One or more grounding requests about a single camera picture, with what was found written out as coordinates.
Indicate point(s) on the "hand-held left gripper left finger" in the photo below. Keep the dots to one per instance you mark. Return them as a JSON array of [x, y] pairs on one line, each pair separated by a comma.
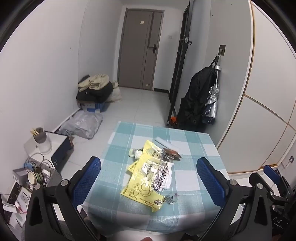
[[89, 183]]

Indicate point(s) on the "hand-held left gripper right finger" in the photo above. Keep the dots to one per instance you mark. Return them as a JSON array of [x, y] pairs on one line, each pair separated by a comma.
[[209, 183]]

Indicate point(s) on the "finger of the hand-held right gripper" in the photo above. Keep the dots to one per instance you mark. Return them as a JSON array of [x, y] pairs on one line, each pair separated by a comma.
[[269, 170]]

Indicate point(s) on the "small clear wrapper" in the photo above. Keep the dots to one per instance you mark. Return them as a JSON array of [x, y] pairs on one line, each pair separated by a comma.
[[171, 199]]

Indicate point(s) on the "brown snack wrapper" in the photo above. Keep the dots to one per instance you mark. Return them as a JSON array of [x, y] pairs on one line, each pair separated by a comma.
[[172, 153]]

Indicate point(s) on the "clear printed plastic wrapper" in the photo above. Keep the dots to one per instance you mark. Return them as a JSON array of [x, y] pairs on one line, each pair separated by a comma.
[[159, 176]]

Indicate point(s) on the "yellow plastic bag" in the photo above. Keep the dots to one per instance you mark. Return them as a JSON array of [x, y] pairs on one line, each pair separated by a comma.
[[138, 192]]

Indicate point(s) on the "green white wrapper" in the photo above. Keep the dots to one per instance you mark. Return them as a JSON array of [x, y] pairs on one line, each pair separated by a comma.
[[136, 153]]

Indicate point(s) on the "white plastic wrapper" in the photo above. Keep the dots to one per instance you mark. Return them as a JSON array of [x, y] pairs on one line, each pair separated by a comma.
[[168, 143]]

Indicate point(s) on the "grey speckled board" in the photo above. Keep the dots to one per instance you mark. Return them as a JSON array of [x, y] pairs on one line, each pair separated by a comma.
[[54, 178]]

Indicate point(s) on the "dark blue storage box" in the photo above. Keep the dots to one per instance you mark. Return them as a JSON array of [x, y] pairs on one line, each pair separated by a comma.
[[62, 153]]

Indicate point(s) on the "green patterned paper cup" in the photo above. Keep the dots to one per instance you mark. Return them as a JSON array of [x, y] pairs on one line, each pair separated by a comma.
[[34, 178]]

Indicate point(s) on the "white translucent jar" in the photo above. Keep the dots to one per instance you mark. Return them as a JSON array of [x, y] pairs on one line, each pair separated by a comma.
[[45, 146]]

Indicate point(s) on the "grey plastic parcel bag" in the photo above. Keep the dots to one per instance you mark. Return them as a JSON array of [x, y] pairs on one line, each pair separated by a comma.
[[81, 124]]

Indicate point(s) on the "blue checked tablecloth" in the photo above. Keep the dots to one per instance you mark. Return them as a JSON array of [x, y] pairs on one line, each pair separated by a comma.
[[138, 217]]

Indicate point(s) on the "white wardrobe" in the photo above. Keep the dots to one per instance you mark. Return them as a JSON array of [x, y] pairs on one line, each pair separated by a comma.
[[266, 104]]

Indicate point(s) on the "grey utensil holder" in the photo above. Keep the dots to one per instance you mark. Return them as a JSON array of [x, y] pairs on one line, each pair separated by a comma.
[[39, 138]]

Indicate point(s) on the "grey box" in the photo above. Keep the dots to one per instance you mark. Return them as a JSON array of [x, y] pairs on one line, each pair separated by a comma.
[[19, 175]]

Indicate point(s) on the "orange black tool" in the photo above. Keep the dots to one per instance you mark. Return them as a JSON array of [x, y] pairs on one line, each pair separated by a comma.
[[174, 120]]

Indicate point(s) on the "bundle of wooden chopsticks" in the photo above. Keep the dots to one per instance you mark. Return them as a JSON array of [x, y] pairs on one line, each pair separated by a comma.
[[35, 131]]

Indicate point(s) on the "blue cardboard box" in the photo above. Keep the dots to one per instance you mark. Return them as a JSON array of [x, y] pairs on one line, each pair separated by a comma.
[[93, 107]]

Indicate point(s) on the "silver folding umbrella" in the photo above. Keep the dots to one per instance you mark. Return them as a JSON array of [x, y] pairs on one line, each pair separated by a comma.
[[211, 104]]

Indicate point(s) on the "black jacket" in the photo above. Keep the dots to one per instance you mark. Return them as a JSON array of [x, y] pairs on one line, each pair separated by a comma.
[[196, 97]]

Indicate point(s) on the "black clothes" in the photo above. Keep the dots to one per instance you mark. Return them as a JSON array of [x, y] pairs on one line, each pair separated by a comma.
[[97, 93]]

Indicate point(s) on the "white tote bag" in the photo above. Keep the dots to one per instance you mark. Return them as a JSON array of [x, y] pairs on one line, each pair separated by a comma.
[[116, 92]]

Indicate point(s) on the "beige cloth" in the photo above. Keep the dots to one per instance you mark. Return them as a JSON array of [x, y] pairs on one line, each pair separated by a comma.
[[94, 81]]

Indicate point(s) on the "grey door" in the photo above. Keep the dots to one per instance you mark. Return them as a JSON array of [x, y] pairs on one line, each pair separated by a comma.
[[138, 51]]

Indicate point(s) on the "wall socket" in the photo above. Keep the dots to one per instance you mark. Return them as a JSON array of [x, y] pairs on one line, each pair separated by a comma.
[[291, 160]]

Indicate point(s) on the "black metal door frame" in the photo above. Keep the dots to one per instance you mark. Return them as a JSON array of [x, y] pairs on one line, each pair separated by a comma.
[[182, 58]]

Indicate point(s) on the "metal wall hook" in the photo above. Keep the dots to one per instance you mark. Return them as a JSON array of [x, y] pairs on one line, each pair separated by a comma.
[[222, 49]]

